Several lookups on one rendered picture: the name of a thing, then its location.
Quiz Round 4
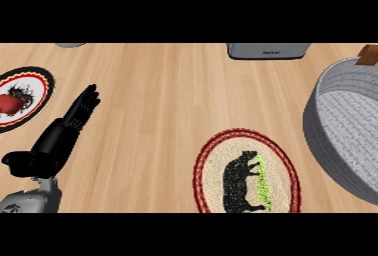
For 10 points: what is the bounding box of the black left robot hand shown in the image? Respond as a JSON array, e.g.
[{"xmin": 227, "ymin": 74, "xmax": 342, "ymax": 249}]
[{"xmin": 0, "ymin": 83, "xmax": 102, "ymax": 179}]

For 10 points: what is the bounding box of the oval placemat with black animal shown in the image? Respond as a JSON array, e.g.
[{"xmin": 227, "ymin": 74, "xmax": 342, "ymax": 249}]
[{"xmin": 192, "ymin": 127, "xmax": 303, "ymax": 214}]

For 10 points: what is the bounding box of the grey woven basket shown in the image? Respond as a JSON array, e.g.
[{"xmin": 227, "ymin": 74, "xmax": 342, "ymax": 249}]
[{"xmin": 301, "ymin": 56, "xmax": 378, "ymax": 207}]

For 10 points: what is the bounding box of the oval plate with dark rim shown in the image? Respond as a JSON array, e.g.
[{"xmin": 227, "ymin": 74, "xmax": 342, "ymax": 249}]
[{"xmin": 0, "ymin": 65, "xmax": 56, "ymax": 135}]

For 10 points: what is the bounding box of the small grey round object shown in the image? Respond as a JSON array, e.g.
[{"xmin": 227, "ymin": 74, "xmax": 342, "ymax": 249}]
[{"xmin": 53, "ymin": 42, "xmax": 87, "ymax": 49}]

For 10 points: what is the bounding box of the grey appliance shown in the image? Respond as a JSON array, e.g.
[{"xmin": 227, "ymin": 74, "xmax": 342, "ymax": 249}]
[{"xmin": 226, "ymin": 42, "xmax": 313, "ymax": 61}]

